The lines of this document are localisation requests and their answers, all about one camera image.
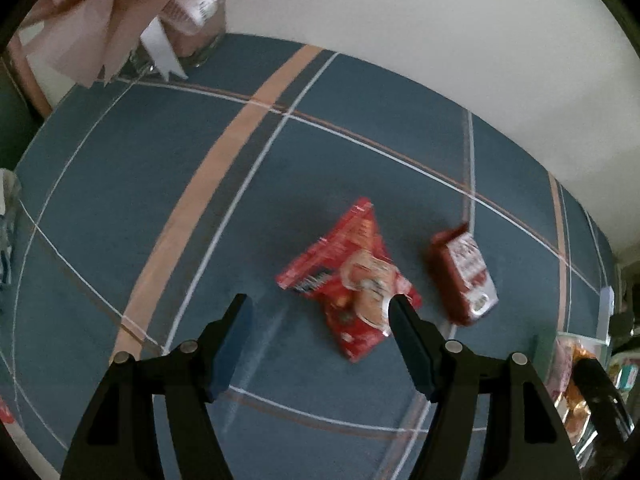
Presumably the orange cake packet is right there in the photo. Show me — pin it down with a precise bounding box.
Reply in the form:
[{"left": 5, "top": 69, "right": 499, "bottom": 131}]
[{"left": 560, "top": 342, "right": 598, "bottom": 443}]

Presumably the blue and white patterned packet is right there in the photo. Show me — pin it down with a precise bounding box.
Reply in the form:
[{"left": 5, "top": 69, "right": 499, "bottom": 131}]
[{"left": 0, "top": 169, "right": 25, "bottom": 291}]

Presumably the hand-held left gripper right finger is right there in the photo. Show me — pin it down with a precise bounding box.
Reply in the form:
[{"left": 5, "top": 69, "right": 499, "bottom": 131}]
[{"left": 388, "top": 295, "right": 583, "bottom": 480}]

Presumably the red pictured snack packet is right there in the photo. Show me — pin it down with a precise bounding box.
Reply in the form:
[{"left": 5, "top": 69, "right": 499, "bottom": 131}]
[{"left": 275, "top": 196, "right": 423, "bottom": 364}]

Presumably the white power strip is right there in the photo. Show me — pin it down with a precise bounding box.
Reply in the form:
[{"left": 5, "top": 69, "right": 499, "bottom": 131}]
[{"left": 599, "top": 286, "right": 617, "bottom": 348}]

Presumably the glass vase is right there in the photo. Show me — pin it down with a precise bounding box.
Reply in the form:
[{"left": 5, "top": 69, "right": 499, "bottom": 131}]
[{"left": 129, "top": 0, "right": 228, "bottom": 78}]

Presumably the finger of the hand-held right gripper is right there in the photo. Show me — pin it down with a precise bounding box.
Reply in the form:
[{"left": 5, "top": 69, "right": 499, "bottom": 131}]
[{"left": 570, "top": 357, "right": 636, "bottom": 443}]

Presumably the pink paper flower bouquet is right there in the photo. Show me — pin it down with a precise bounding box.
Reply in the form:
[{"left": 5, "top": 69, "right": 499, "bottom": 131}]
[{"left": 20, "top": 0, "right": 316, "bottom": 88}]

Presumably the pink wooden post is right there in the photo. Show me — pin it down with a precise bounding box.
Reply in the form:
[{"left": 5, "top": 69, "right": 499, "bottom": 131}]
[{"left": 7, "top": 35, "right": 53, "bottom": 118}]

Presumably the small red snack packet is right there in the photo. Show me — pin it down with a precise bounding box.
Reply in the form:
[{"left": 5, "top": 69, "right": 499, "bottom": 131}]
[{"left": 429, "top": 221, "right": 501, "bottom": 327}]

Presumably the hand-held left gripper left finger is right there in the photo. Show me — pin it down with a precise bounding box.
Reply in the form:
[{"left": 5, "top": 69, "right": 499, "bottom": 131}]
[{"left": 62, "top": 294, "right": 253, "bottom": 480}]

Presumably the dark green cabinet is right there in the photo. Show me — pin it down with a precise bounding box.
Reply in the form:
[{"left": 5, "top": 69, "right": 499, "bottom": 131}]
[{"left": 0, "top": 60, "right": 41, "bottom": 161}]

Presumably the black power adapter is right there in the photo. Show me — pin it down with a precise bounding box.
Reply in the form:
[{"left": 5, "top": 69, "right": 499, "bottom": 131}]
[{"left": 607, "top": 310, "right": 637, "bottom": 348}]

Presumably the white tray with green rim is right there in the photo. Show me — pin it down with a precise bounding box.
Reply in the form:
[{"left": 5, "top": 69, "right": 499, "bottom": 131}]
[{"left": 532, "top": 331, "right": 618, "bottom": 466}]

